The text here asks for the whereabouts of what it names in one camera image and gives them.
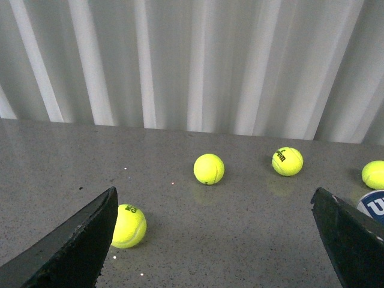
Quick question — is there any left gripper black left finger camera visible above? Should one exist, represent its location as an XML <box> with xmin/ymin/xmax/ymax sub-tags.
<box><xmin>1</xmin><ymin>187</ymin><xmax>118</xmax><ymax>287</ymax></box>

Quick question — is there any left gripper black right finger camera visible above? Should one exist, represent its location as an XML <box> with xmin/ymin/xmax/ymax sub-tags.
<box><xmin>311</xmin><ymin>187</ymin><xmax>383</xmax><ymax>287</ymax></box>

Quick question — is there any clear Wilson tennis ball can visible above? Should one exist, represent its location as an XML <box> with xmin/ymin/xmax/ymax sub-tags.
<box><xmin>356</xmin><ymin>190</ymin><xmax>384</xmax><ymax>225</ymax></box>

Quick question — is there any tennis ball, near left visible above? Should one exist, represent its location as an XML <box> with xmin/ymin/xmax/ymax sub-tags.
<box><xmin>111</xmin><ymin>204</ymin><xmax>147</xmax><ymax>249</ymax></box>

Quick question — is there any tennis ball, far right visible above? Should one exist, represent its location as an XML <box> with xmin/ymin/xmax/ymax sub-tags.
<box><xmin>362</xmin><ymin>160</ymin><xmax>384</xmax><ymax>190</ymax></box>

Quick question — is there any tennis ball, Wilson logo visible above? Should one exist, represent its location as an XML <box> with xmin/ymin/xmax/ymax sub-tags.
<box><xmin>272</xmin><ymin>147</ymin><xmax>304</xmax><ymax>176</ymax></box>

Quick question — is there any tennis ball, plain seam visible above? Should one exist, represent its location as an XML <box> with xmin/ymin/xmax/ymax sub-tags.
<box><xmin>193</xmin><ymin>154</ymin><xmax>225</xmax><ymax>185</ymax></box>

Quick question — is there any white pleated curtain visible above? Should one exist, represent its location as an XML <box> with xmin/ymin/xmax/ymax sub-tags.
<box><xmin>1</xmin><ymin>1</ymin><xmax>383</xmax><ymax>145</ymax></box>

